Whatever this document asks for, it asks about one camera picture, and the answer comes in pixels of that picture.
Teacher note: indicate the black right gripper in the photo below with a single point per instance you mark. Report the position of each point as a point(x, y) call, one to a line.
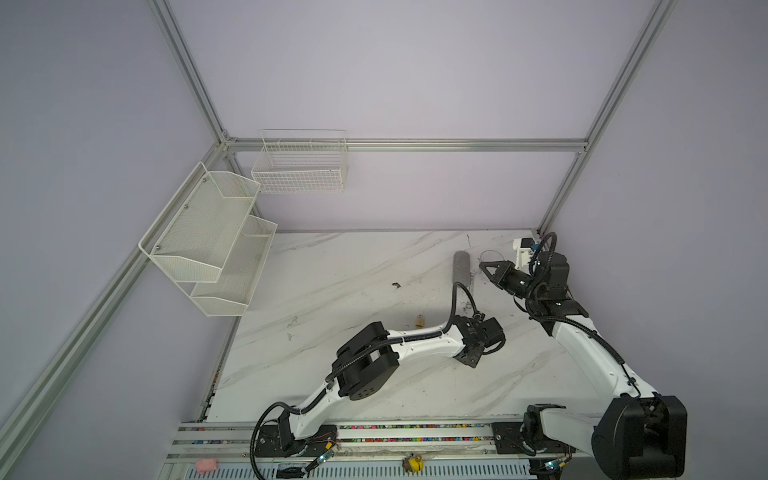
point(501, 274)

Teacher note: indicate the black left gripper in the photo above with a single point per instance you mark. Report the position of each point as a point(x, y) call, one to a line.
point(474, 361)

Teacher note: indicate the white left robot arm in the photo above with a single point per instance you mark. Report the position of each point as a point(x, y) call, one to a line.
point(366, 362)

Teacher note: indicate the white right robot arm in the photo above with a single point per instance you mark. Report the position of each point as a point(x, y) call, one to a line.
point(642, 433)

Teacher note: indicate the clear plastic cup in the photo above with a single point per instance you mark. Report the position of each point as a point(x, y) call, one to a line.
point(491, 256)

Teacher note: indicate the grey fabric oblong case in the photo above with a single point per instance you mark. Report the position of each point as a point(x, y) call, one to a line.
point(461, 269)

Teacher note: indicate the white mesh two-tier shelf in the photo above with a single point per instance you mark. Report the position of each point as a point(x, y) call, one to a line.
point(209, 242)

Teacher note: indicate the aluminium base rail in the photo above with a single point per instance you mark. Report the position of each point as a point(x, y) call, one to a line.
point(451, 449)

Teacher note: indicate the aluminium frame back beam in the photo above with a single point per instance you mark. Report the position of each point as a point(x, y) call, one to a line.
point(417, 145)

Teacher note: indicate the yellow connector on rail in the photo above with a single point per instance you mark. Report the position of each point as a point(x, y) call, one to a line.
point(413, 464)

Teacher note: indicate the white wire basket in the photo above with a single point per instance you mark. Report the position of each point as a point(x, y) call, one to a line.
point(298, 161)

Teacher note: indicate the pink object on rail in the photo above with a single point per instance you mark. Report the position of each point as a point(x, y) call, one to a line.
point(204, 466)

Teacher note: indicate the aluminium frame post right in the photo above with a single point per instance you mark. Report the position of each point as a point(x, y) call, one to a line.
point(650, 31)

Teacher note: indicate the aluminium frame post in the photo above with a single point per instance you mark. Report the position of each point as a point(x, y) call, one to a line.
point(650, 31)
point(170, 29)

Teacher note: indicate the aluminium frame post left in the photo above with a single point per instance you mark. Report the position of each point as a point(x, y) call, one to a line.
point(170, 29)

